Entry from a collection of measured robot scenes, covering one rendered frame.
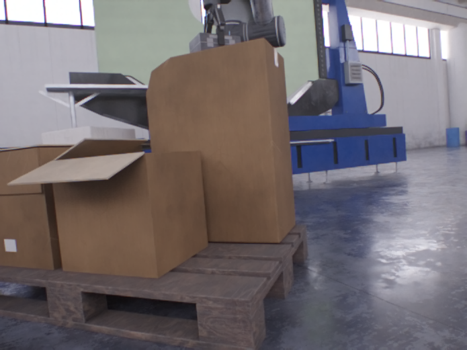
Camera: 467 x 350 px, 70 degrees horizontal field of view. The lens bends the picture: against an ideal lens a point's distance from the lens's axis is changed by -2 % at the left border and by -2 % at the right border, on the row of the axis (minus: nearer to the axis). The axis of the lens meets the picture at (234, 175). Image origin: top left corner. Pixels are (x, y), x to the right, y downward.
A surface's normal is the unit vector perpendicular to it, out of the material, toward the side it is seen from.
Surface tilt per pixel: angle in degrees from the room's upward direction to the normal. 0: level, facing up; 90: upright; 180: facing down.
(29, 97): 90
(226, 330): 90
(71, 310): 90
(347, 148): 90
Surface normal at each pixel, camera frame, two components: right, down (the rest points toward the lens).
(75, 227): -0.36, 0.09
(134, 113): 0.44, 0.02
